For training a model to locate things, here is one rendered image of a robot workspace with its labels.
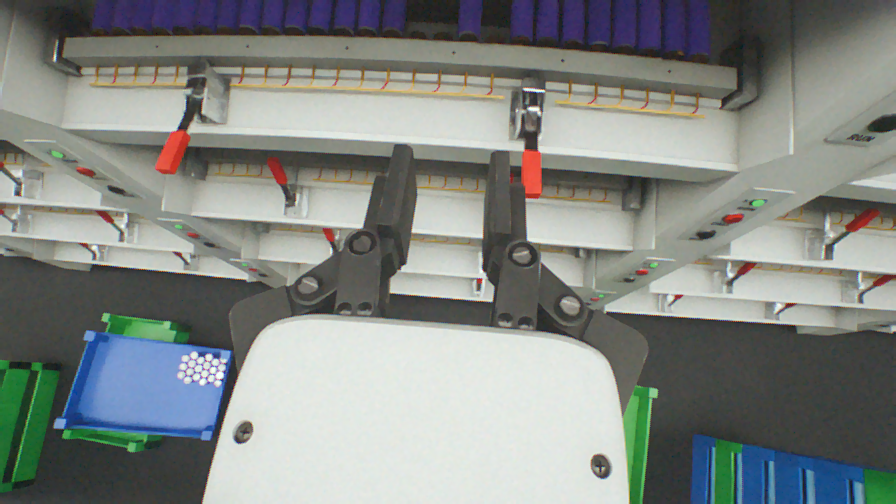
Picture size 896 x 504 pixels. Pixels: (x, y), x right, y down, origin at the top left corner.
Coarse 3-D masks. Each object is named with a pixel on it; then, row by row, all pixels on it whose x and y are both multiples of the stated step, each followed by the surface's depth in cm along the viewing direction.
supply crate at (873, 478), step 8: (864, 472) 45; (872, 472) 44; (880, 472) 43; (888, 472) 43; (872, 480) 43; (880, 480) 42; (888, 480) 41; (872, 488) 43; (880, 488) 42; (888, 488) 41; (872, 496) 43; (880, 496) 42; (888, 496) 41
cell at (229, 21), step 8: (224, 0) 28; (232, 0) 28; (240, 0) 29; (224, 8) 28; (232, 8) 28; (216, 16) 28; (224, 16) 28; (232, 16) 28; (216, 24) 28; (224, 24) 28; (232, 24) 28
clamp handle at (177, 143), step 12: (192, 96) 27; (192, 108) 27; (192, 120) 27; (180, 132) 26; (168, 144) 26; (180, 144) 26; (168, 156) 25; (180, 156) 26; (156, 168) 25; (168, 168) 25
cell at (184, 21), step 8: (176, 0) 28; (184, 0) 28; (192, 0) 28; (176, 8) 28; (184, 8) 28; (192, 8) 29; (176, 16) 28; (184, 16) 28; (192, 16) 29; (176, 24) 28; (184, 24) 28; (192, 24) 29; (192, 32) 29
